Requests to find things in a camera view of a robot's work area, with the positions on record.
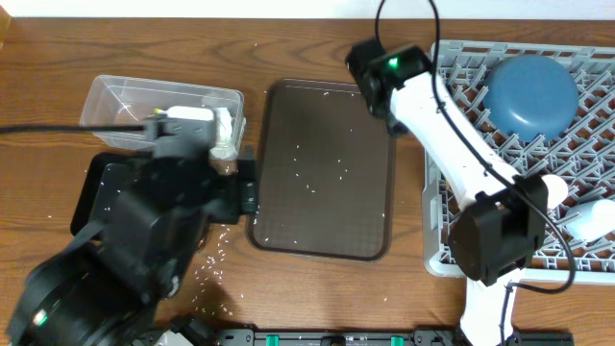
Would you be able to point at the dark blue bowl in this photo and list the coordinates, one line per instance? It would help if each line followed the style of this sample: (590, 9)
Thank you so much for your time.
(531, 96)

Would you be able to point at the white tissue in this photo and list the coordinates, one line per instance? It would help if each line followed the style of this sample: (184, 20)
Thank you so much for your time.
(224, 148)

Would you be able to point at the black tray bin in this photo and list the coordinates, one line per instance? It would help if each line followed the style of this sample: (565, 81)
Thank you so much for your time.
(108, 174)

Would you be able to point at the light blue cup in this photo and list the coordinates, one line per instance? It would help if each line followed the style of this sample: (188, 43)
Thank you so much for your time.
(595, 219)

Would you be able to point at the pink cup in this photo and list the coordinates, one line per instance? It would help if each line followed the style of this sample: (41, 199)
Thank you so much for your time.
(557, 190)

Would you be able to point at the grey dishwasher rack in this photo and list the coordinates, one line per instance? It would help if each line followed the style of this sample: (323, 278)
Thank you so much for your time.
(583, 155)

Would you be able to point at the brown serving tray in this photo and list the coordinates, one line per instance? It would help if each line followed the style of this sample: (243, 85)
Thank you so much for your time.
(326, 174)

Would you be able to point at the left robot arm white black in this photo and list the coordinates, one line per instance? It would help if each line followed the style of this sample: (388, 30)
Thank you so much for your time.
(104, 287)

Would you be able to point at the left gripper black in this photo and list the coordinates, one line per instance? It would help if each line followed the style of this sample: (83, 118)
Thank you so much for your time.
(241, 200)

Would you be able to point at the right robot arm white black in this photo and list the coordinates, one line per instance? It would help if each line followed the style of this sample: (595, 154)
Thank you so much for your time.
(500, 224)

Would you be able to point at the black rail at table edge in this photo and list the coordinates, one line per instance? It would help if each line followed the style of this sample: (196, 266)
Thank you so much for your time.
(189, 331)

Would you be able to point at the clear plastic bin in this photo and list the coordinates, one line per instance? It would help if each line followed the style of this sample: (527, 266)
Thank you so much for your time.
(120, 100)

